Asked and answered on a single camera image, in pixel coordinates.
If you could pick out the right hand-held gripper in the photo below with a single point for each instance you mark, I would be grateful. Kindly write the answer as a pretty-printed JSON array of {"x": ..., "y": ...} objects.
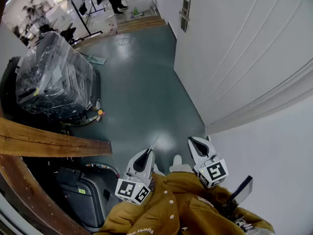
[{"x": 212, "y": 171}]

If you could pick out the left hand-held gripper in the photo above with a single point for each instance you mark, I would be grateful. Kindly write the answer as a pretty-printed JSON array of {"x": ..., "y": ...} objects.
[{"x": 133, "y": 190}]

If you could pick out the person's left forearm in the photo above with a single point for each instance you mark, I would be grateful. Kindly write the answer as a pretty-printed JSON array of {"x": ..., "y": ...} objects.
[{"x": 127, "y": 217}]

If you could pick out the white shoe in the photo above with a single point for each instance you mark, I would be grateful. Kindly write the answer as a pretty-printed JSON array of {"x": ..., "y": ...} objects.
[
  {"x": 177, "y": 160},
  {"x": 157, "y": 169}
]

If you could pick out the beige trousers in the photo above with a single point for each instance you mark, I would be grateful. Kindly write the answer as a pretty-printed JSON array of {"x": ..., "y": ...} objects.
[{"x": 181, "y": 168}]

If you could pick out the black chest-mounted device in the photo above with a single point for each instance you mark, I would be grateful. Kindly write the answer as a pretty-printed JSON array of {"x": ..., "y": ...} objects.
[{"x": 242, "y": 191}]

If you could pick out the mustard brown jacket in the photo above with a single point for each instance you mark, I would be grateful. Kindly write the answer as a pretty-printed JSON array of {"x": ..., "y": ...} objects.
[{"x": 185, "y": 209}]

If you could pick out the dark grey machine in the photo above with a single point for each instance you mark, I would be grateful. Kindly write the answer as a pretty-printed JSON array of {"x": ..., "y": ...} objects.
[{"x": 85, "y": 199}]

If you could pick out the orange round cap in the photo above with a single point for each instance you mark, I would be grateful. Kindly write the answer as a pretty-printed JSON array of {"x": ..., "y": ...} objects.
[{"x": 100, "y": 112}]

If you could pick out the brown wooden plank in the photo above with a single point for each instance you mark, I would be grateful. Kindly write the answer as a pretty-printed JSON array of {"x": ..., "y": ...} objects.
[{"x": 49, "y": 142}]

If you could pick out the plastic-wrapped black machine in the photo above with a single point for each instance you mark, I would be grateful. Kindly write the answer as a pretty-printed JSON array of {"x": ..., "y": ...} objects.
[{"x": 56, "y": 79}]

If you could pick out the wooden steps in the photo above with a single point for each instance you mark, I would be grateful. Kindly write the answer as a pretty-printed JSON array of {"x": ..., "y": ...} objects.
[{"x": 140, "y": 23}]

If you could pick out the black office chair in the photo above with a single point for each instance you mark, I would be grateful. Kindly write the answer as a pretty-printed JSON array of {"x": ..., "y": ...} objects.
[{"x": 68, "y": 33}]

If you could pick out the green bottle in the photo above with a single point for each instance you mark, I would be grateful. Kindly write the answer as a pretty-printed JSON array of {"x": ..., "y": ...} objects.
[{"x": 135, "y": 11}]

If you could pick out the black metal stand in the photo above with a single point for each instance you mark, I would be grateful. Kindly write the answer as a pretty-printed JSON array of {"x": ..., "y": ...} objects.
[{"x": 82, "y": 13}]

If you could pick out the black hanging bag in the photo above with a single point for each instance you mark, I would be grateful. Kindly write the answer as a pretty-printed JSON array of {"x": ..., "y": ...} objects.
[{"x": 83, "y": 8}]

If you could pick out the curved brown wooden rail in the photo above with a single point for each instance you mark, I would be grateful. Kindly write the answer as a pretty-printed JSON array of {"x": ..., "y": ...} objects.
[{"x": 29, "y": 197}]

